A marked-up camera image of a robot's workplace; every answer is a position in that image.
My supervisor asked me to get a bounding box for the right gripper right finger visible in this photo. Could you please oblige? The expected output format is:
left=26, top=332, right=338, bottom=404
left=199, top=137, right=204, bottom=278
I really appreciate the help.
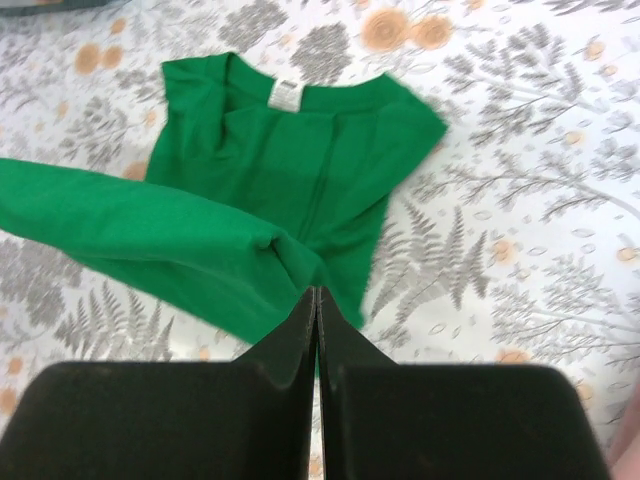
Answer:
left=317, top=288, right=609, bottom=479

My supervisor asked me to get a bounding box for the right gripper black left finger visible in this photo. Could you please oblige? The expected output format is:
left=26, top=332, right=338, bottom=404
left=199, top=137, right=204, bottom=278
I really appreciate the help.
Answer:
left=1, top=289, right=317, bottom=479

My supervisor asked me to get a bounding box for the green t shirt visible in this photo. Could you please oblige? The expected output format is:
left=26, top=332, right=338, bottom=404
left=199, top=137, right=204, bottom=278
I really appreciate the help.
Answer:
left=1, top=53, right=447, bottom=343

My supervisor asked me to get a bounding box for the floral table mat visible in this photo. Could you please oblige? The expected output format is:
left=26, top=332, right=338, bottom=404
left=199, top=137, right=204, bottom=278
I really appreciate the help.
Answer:
left=1, top=1, right=639, bottom=463

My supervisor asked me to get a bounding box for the folded pink t shirt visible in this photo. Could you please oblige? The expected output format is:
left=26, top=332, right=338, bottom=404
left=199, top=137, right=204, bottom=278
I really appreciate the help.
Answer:
left=609, top=398, right=640, bottom=480

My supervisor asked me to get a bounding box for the teal plastic bin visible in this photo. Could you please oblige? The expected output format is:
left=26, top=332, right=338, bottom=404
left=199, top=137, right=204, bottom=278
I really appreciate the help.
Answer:
left=0, top=0, right=117, bottom=18

